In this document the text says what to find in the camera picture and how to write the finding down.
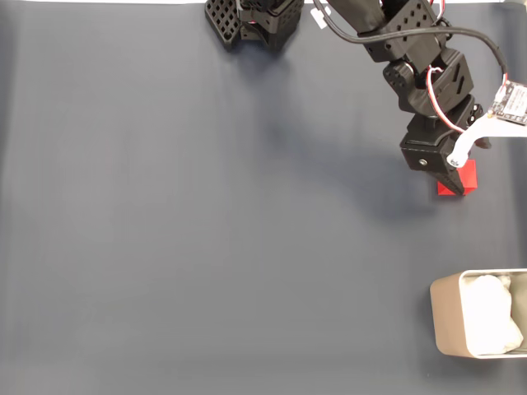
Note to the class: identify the red cube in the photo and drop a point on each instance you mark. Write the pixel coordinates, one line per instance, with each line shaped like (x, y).
(469, 175)

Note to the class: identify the beige metal box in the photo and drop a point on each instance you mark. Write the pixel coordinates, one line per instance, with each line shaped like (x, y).
(446, 317)

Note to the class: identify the white crumpled tissue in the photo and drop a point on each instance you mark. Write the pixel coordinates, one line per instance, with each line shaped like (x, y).
(490, 317)

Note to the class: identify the grey table mat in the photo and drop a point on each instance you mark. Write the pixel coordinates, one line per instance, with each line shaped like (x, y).
(164, 226)

